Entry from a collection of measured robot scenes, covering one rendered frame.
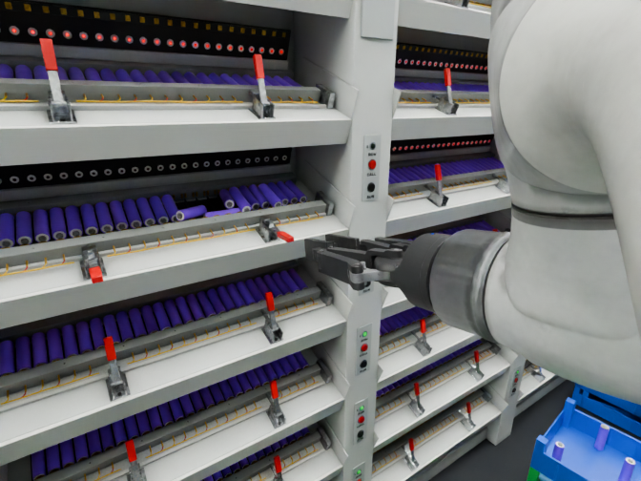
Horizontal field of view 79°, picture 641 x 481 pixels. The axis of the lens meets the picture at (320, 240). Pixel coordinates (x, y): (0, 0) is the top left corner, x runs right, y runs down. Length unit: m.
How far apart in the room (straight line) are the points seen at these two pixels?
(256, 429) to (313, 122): 0.60
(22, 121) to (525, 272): 0.53
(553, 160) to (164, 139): 0.48
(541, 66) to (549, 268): 0.12
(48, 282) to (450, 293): 0.50
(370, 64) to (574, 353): 0.58
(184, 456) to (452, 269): 0.66
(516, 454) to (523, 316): 1.45
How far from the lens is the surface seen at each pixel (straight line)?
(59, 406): 0.72
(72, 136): 0.57
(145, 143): 0.58
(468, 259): 0.32
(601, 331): 0.27
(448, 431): 1.48
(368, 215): 0.77
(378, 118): 0.75
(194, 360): 0.73
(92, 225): 0.67
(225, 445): 0.86
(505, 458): 1.70
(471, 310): 0.32
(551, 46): 0.20
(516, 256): 0.28
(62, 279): 0.62
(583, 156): 0.20
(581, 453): 1.21
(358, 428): 1.04
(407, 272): 0.37
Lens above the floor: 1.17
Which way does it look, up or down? 19 degrees down
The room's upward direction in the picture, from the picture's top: straight up
